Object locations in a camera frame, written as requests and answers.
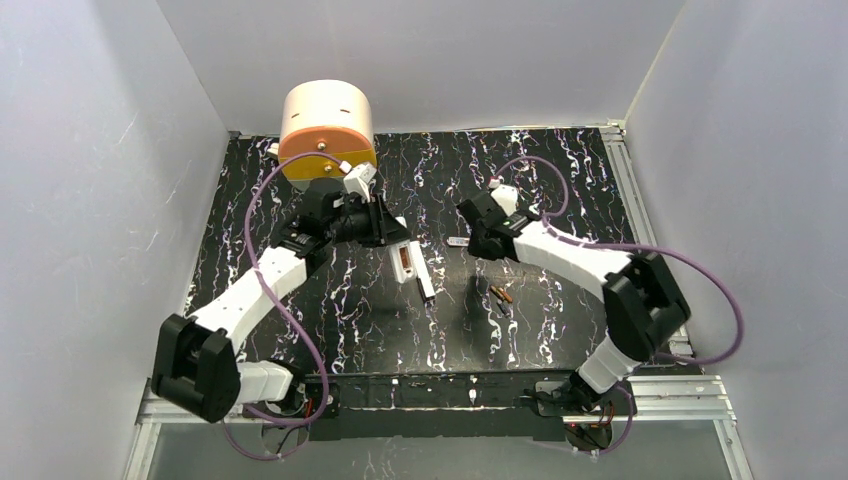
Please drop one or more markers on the cylindrical drawer box orange front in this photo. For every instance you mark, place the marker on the cylindrical drawer box orange front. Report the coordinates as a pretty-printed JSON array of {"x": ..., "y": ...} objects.
[{"x": 325, "y": 116}]

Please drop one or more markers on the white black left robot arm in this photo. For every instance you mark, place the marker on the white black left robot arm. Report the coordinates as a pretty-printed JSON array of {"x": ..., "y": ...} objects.
[{"x": 196, "y": 366}]

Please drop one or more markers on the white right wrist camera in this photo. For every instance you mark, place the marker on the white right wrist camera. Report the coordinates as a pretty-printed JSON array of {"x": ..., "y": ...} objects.
[{"x": 506, "y": 196}]

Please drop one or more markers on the long white rectangular block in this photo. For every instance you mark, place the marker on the long white rectangular block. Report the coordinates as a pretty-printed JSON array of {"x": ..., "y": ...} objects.
[{"x": 422, "y": 273}]

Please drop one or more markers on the dark grey battery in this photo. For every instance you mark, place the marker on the dark grey battery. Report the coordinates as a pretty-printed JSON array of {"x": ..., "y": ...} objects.
[{"x": 504, "y": 308}]

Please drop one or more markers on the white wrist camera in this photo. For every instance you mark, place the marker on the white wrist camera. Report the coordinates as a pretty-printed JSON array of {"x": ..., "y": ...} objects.
[
  {"x": 358, "y": 180},
  {"x": 506, "y": 196}
]

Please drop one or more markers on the white remote control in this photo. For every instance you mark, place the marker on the white remote control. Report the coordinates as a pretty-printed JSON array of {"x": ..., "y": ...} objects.
[{"x": 401, "y": 261}]

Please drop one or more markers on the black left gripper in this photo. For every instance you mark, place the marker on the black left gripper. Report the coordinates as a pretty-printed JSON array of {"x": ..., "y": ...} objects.
[{"x": 387, "y": 225}]

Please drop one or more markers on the orange green battery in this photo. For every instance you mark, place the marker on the orange green battery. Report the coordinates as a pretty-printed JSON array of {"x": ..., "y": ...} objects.
[{"x": 497, "y": 293}]

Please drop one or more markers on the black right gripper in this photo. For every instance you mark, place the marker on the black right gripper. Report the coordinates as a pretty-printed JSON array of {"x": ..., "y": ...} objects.
[{"x": 477, "y": 234}]

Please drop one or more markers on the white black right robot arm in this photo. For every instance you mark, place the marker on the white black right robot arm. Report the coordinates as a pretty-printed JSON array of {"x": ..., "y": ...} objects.
[{"x": 643, "y": 303}]

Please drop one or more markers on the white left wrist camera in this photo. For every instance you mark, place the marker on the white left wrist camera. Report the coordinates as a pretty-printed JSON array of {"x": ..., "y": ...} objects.
[{"x": 358, "y": 180}]

